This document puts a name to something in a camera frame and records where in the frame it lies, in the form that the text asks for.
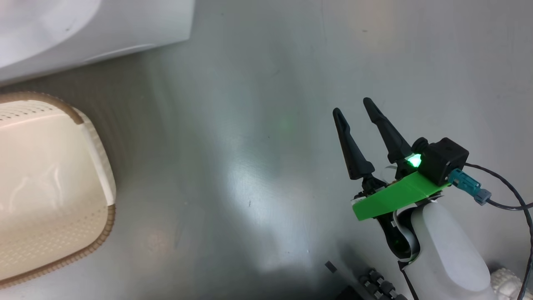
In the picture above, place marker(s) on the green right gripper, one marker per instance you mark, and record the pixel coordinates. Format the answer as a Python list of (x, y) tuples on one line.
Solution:
[(395, 198)]

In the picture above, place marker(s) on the black robot base parts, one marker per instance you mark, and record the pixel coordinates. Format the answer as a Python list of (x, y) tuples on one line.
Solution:
[(374, 285)]

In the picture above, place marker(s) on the white front-load washing machine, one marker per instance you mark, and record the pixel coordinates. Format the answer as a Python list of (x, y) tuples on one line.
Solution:
[(83, 33)]

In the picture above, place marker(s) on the white ribbed wheel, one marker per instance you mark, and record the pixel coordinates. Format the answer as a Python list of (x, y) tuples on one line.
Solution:
[(506, 285)]

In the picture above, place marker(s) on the cream perforated laundry basket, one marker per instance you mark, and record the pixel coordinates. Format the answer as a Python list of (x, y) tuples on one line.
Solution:
[(50, 175)]

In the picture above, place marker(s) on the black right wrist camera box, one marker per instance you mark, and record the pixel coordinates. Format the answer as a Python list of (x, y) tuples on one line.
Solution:
[(447, 160)]

